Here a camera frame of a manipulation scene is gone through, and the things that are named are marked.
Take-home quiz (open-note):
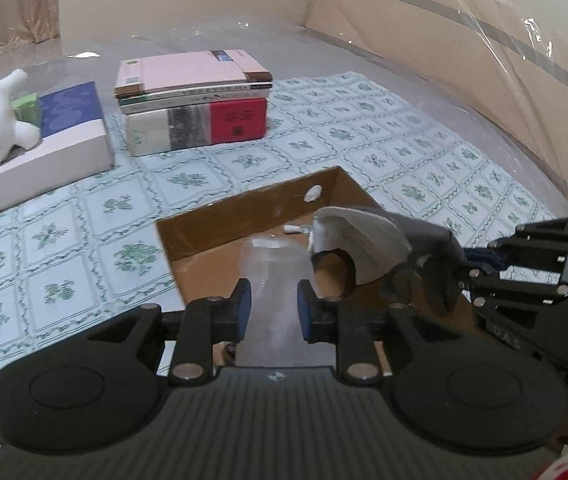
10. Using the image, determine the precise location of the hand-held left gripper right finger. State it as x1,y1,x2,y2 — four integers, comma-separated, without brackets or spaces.
297,280,457,386

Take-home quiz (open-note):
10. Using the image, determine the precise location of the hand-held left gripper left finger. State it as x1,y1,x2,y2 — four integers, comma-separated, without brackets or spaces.
86,277,253,387

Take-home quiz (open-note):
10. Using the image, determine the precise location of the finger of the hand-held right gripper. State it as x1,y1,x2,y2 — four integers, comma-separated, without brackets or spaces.
466,266,568,311
463,212,568,273

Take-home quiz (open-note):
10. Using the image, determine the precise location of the clear plastic bottle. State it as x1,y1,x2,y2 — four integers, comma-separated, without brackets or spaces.
235,236,317,367

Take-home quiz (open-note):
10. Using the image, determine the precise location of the cardboard box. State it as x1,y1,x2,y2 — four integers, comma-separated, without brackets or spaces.
156,166,476,377

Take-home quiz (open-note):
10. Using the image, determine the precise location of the grey cloth face mask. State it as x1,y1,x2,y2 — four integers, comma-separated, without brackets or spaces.
308,206,466,317

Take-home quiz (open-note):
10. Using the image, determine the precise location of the thick red white book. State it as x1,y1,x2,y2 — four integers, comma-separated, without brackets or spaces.
124,97,269,158

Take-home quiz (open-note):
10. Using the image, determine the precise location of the green floral patterned cloth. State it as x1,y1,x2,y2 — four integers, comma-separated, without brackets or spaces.
0,74,568,411

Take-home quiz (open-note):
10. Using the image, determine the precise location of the thin white green book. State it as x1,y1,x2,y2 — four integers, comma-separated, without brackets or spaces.
118,81,273,114

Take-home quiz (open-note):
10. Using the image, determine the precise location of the plastic wrapped headboard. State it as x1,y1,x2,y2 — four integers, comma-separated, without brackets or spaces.
303,0,568,212

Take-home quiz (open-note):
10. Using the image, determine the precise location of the white flat box purple top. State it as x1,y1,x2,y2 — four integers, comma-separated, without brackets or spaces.
0,81,116,229

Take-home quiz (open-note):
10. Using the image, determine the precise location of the pink cover book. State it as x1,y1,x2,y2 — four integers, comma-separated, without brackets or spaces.
114,49,271,99

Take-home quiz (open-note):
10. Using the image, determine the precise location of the small green box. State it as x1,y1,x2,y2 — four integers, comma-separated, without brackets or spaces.
10,92,43,127

